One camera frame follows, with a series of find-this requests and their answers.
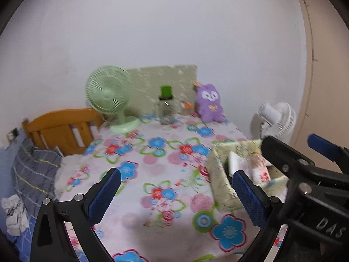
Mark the white floor fan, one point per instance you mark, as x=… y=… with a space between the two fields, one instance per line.
x=283 y=117

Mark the glass jar mug green lid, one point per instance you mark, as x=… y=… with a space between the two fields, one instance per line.
x=166 y=112

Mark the yellow patterned fabric box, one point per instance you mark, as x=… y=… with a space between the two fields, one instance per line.
x=220 y=185

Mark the wooden bed headboard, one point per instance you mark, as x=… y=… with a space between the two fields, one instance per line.
x=60 y=120

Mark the pink wet wipes pack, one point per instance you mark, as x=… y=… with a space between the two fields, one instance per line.
x=260 y=172

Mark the clear cotton swab container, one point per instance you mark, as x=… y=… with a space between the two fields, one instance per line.
x=187 y=110

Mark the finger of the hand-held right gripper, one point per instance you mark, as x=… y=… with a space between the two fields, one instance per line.
x=286 y=158
x=324 y=146

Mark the white folded cloth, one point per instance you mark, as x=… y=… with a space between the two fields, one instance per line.
x=237 y=163

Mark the floral tablecloth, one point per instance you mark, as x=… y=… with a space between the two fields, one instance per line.
x=152 y=169

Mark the green patterned foam board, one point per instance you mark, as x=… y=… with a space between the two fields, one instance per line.
x=147 y=82

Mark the grey plaid pillow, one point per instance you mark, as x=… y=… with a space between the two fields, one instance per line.
x=32 y=169

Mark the purple plush bunny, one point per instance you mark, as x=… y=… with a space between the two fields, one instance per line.
x=208 y=106

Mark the blue plaid bedsheet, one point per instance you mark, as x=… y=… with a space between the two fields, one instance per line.
x=24 y=248

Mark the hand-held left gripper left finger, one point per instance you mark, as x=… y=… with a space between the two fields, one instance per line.
x=105 y=193

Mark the white bed quilt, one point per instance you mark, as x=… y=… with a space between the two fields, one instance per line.
x=65 y=161

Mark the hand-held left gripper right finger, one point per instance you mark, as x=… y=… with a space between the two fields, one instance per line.
x=249 y=202

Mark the wall socket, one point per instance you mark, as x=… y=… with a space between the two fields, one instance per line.
x=13 y=135

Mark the beige door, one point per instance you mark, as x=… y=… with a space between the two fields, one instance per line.
x=327 y=73

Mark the green desk fan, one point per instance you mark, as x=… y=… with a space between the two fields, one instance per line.
x=107 y=92

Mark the white crumpled cloth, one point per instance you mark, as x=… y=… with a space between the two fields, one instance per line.
x=15 y=215

